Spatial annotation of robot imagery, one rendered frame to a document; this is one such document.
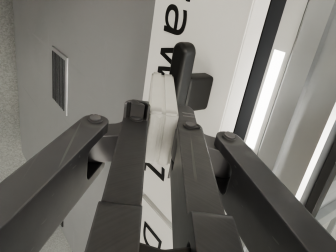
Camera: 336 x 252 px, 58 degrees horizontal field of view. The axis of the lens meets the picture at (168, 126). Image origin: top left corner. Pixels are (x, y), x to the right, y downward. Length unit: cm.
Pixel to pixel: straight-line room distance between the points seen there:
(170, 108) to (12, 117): 106
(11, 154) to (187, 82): 110
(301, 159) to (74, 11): 44
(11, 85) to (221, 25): 98
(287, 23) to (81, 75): 39
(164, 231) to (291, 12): 26
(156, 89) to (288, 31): 11
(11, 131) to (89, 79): 73
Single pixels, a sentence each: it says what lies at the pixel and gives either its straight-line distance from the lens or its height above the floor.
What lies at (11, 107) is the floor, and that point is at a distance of 118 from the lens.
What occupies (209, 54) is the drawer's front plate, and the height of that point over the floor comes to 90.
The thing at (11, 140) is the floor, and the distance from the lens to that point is 124.
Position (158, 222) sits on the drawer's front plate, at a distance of 37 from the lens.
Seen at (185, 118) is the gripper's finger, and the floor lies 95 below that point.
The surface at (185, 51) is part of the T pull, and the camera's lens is 21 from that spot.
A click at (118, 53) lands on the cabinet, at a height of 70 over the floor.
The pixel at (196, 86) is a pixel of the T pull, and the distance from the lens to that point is 22.
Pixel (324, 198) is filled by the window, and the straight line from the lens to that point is 26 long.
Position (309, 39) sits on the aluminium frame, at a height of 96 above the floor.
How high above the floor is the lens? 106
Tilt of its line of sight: 43 degrees down
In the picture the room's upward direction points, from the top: 127 degrees clockwise
